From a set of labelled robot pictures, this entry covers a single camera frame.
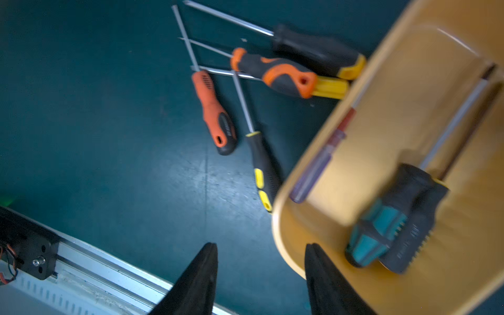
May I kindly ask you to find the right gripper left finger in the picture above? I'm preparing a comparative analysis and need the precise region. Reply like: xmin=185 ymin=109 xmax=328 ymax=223
xmin=150 ymin=242 xmax=218 ymax=315

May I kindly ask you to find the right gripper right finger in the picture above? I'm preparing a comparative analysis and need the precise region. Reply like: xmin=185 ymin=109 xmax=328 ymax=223
xmin=304 ymin=244 xmax=375 ymax=315

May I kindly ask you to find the green black screwdriver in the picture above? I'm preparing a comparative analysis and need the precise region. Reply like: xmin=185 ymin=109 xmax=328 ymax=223
xmin=345 ymin=75 xmax=489 ymax=268

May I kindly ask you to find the red blue small screwdriver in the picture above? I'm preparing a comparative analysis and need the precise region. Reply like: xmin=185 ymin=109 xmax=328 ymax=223
xmin=289 ymin=81 xmax=371 ymax=203

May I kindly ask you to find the black yellow-capped screwdriver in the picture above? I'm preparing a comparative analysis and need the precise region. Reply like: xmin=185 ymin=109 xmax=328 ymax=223
xmin=379 ymin=63 xmax=497 ymax=274

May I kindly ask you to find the black yellow striped screwdriver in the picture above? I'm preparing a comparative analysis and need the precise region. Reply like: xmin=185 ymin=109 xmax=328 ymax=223
xmin=232 ymin=70 xmax=281 ymax=213

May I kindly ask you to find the orange red screwdriver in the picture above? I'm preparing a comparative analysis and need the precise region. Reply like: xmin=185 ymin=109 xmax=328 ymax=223
xmin=171 ymin=4 xmax=238 ymax=156

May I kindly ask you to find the yellow handled screwdriver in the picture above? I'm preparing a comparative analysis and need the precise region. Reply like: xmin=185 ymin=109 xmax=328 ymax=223
xmin=190 ymin=64 xmax=350 ymax=101

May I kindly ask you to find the yellow plastic storage tray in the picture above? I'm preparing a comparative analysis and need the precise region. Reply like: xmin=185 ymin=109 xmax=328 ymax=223
xmin=272 ymin=1 xmax=503 ymax=314

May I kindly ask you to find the orange black screwdriver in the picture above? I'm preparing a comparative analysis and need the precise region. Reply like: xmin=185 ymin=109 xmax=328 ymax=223
xmin=185 ymin=39 xmax=317 ymax=98

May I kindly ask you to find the black yellow large screwdriver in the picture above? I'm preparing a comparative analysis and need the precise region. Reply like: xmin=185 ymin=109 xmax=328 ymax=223
xmin=183 ymin=1 xmax=367 ymax=81

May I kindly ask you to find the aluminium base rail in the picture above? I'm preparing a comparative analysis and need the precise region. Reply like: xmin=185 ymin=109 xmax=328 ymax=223
xmin=0 ymin=204 xmax=237 ymax=315

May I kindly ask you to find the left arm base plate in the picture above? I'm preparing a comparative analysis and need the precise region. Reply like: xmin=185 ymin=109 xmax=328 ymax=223
xmin=1 ymin=207 xmax=60 ymax=285

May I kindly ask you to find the white slotted cable duct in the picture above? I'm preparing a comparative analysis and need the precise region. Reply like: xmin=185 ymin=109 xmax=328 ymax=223
xmin=0 ymin=259 xmax=150 ymax=315

